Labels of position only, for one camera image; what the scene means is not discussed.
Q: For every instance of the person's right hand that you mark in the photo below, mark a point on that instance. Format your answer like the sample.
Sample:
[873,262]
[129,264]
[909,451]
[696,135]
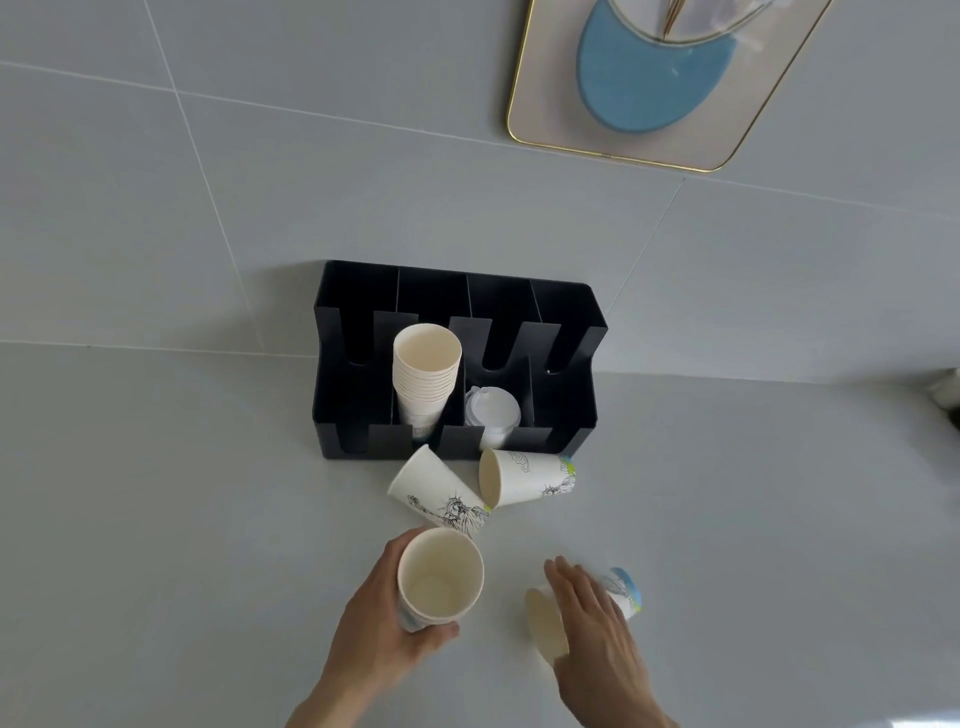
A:
[600,652]

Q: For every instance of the person's left hand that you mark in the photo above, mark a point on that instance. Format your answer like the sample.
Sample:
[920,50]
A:
[367,637]

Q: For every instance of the person's left thumb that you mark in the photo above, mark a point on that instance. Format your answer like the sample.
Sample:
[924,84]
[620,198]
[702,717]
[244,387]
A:
[435,636]

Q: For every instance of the white paper cup statue print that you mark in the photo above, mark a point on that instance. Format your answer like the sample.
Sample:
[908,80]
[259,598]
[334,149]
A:
[541,619]
[521,478]
[439,574]
[431,487]

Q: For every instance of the person's left forearm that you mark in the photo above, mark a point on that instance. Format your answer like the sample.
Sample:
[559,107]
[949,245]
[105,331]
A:
[330,705]

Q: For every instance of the person's right forearm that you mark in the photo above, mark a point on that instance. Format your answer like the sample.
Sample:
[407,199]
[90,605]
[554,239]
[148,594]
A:
[641,716]

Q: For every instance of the stack of white cup lids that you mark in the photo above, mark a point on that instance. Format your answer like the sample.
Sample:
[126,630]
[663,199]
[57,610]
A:
[491,411]

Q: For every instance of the black compartment cup organizer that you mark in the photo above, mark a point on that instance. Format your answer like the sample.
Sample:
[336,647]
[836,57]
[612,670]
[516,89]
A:
[352,390]

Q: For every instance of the stack of plain paper cups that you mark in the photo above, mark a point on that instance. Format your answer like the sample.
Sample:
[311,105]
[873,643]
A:
[426,367]

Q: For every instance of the gold framed wall picture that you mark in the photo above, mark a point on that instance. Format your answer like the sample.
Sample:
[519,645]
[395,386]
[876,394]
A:
[645,82]

